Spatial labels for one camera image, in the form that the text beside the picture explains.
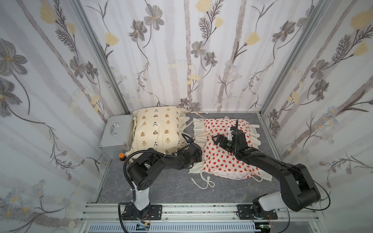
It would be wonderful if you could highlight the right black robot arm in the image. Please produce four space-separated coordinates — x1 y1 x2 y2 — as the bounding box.
212 127 321 218

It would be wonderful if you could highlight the cream bear print pillow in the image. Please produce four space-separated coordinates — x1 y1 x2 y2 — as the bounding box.
125 106 189 156

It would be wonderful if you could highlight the silver metal case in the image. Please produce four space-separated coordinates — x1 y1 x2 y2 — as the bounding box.
99 115 134 159

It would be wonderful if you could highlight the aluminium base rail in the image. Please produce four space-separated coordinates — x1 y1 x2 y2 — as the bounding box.
76 203 326 233

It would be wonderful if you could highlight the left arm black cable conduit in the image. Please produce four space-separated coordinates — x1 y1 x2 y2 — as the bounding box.
117 132 196 233

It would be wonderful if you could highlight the small orange capped bottle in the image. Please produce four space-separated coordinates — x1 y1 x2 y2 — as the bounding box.
119 153 127 162

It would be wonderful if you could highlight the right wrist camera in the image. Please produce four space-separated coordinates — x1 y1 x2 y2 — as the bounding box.
228 130 237 141

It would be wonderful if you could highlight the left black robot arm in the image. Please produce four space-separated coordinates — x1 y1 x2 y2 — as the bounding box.
123 142 202 212

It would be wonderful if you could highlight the strawberry print pillow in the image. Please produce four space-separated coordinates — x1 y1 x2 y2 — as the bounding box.
189 117 273 189

